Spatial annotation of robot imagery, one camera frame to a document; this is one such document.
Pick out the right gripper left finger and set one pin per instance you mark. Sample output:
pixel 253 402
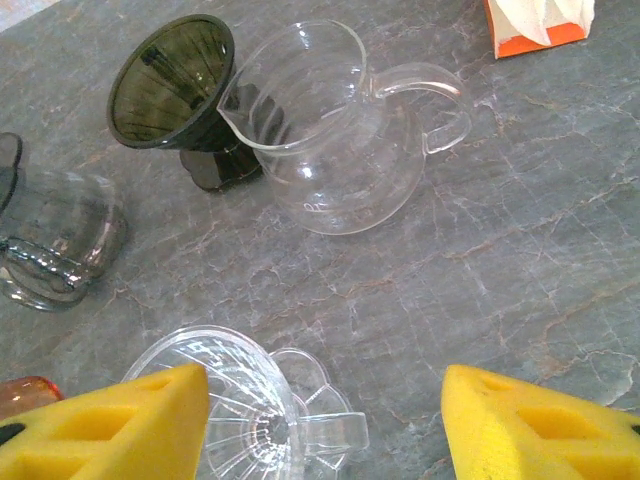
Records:
pixel 100 440

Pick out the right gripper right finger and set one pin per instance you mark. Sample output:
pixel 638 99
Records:
pixel 500 440

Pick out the clear dripper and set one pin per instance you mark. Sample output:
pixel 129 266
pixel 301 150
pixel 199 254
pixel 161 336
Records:
pixel 260 400

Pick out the clear glass carafe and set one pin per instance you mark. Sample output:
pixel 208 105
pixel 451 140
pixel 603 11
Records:
pixel 325 150

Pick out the dark green dripper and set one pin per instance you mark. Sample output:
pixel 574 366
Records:
pixel 165 80

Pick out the orange coffee filter box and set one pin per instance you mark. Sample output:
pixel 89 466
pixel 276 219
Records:
pixel 530 25

